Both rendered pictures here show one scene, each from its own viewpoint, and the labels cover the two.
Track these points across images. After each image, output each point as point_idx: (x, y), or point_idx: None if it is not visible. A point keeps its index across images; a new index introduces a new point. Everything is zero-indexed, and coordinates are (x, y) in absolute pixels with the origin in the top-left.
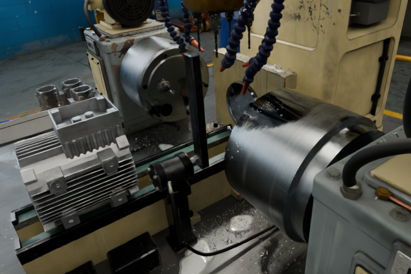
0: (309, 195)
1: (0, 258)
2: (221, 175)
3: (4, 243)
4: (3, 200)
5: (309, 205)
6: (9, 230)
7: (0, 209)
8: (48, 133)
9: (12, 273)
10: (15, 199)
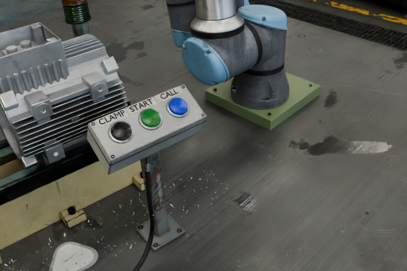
0: None
1: (187, 161)
2: None
3: (195, 174)
4: (251, 227)
5: None
6: (201, 186)
7: (241, 213)
8: (68, 54)
9: (164, 151)
10: (232, 230)
